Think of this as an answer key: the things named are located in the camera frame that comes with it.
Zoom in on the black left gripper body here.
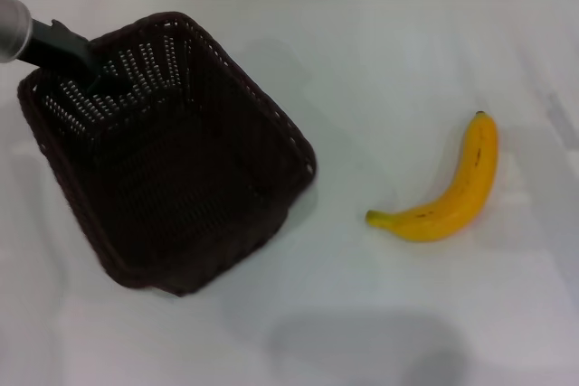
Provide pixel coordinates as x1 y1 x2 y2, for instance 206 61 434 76
16 17 97 73

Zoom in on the dark brown woven basket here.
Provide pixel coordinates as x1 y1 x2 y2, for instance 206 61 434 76
17 11 318 298

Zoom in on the yellow banana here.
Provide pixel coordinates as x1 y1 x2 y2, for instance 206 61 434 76
365 110 499 243

